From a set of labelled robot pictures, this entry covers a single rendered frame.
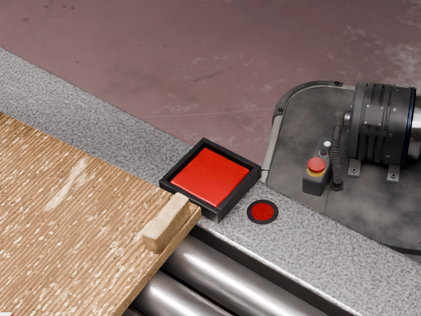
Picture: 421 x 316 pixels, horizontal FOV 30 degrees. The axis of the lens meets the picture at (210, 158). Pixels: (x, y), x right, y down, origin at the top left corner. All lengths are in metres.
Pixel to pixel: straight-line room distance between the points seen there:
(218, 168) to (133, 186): 0.09
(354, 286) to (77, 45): 1.87
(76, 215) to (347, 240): 0.27
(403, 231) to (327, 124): 0.35
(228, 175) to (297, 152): 0.97
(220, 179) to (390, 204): 0.89
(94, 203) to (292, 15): 1.81
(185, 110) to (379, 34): 0.65
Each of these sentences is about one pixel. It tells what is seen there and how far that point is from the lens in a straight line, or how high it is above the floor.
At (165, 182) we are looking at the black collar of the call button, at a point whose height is 0.93.
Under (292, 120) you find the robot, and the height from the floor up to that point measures 0.24.
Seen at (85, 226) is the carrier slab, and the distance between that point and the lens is 0.77.
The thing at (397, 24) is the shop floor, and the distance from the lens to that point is 2.52.
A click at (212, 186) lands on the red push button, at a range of 0.80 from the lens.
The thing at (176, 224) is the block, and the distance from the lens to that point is 0.74.
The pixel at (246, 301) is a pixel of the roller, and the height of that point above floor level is 0.91.
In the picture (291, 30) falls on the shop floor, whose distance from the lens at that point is 2.48.
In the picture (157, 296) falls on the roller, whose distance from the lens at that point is 0.74.
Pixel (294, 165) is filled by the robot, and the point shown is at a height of 0.24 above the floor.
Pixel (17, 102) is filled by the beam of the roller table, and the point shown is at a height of 0.92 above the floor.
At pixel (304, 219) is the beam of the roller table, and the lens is 0.79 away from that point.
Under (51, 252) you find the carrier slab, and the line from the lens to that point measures 0.76.
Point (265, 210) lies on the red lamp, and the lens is 0.79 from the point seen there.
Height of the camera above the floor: 1.53
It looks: 47 degrees down
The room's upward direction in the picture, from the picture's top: 5 degrees counter-clockwise
